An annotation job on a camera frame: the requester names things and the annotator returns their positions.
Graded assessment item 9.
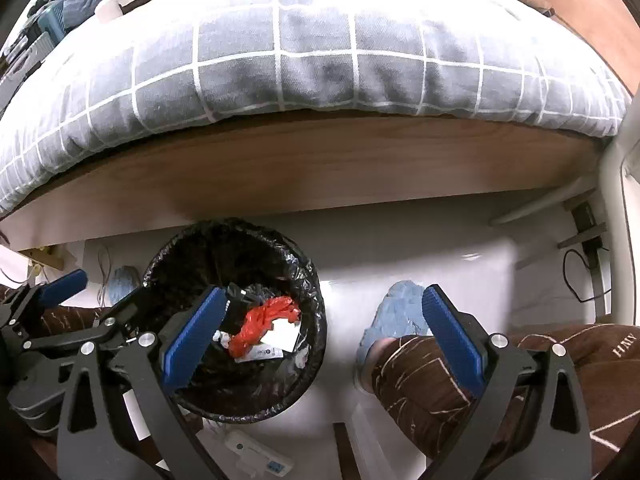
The wooden headboard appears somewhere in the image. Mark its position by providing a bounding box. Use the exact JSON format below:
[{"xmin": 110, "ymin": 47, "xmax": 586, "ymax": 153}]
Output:
[{"xmin": 542, "ymin": 0, "xmax": 640, "ymax": 96}]

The grey checked bed sheet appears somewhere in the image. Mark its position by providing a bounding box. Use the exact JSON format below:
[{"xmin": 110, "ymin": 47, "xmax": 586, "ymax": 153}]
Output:
[{"xmin": 0, "ymin": 0, "xmax": 633, "ymax": 218}]

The wooden bed frame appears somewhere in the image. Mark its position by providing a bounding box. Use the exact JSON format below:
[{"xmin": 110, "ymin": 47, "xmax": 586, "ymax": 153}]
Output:
[{"xmin": 0, "ymin": 110, "xmax": 608, "ymax": 253}]

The white paper slip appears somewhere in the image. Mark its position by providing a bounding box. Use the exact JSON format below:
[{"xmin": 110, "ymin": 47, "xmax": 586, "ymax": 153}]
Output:
[{"xmin": 274, "ymin": 321, "xmax": 301, "ymax": 352}]

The teal suitcase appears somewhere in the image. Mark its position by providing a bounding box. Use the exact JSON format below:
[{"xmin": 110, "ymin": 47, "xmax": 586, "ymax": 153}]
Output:
[{"xmin": 37, "ymin": 2, "xmax": 67, "ymax": 41}]

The dark brown furniture leg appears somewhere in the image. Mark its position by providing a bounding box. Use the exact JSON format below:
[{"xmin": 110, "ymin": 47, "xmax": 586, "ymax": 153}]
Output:
[{"xmin": 332, "ymin": 422, "xmax": 357, "ymax": 480}]

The black bagged waste bin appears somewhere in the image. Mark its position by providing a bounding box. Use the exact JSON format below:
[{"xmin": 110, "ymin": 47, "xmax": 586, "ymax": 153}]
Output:
[{"xmin": 141, "ymin": 217, "xmax": 328, "ymax": 426}]

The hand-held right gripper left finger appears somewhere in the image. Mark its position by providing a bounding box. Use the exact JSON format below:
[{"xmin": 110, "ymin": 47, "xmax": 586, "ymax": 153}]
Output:
[{"xmin": 56, "ymin": 286, "xmax": 231, "ymax": 480}]

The blue fuzzy slipper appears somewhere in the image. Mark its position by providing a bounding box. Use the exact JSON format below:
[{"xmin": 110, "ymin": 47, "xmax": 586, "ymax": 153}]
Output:
[
  {"xmin": 109, "ymin": 266, "xmax": 139, "ymax": 302},
  {"xmin": 361, "ymin": 280, "xmax": 433, "ymax": 356}
]

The grey ribbed suitcase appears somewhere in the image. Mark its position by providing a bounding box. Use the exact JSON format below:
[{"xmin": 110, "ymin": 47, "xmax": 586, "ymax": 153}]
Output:
[{"xmin": 0, "ymin": 30, "xmax": 53, "ymax": 111}]

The red plastic bag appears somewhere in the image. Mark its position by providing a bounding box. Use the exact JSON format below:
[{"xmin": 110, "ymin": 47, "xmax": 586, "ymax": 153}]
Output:
[{"xmin": 227, "ymin": 296, "xmax": 303, "ymax": 361}]

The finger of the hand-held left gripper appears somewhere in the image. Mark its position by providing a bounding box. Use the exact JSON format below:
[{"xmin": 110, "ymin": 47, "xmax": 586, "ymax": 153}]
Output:
[
  {"xmin": 20, "ymin": 284, "xmax": 151, "ymax": 361},
  {"xmin": 0, "ymin": 268, "xmax": 89, "ymax": 331}
]

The black metal stand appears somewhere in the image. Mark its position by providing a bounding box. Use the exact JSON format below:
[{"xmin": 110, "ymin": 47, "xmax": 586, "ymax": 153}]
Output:
[{"xmin": 559, "ymin": 201, "xmax": 608, "ymax": 306}]

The person's right leg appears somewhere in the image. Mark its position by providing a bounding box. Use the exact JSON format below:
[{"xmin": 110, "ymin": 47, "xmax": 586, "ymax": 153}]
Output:
[{"xmin": 357, "ymin": 324, "xmax": 640, "ymax": 480}]

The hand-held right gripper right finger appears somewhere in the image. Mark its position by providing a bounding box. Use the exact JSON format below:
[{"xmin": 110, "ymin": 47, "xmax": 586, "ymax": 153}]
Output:
[{"xmin": 421, "ymin": 284, "xmax": 593, "ymax": 480}]

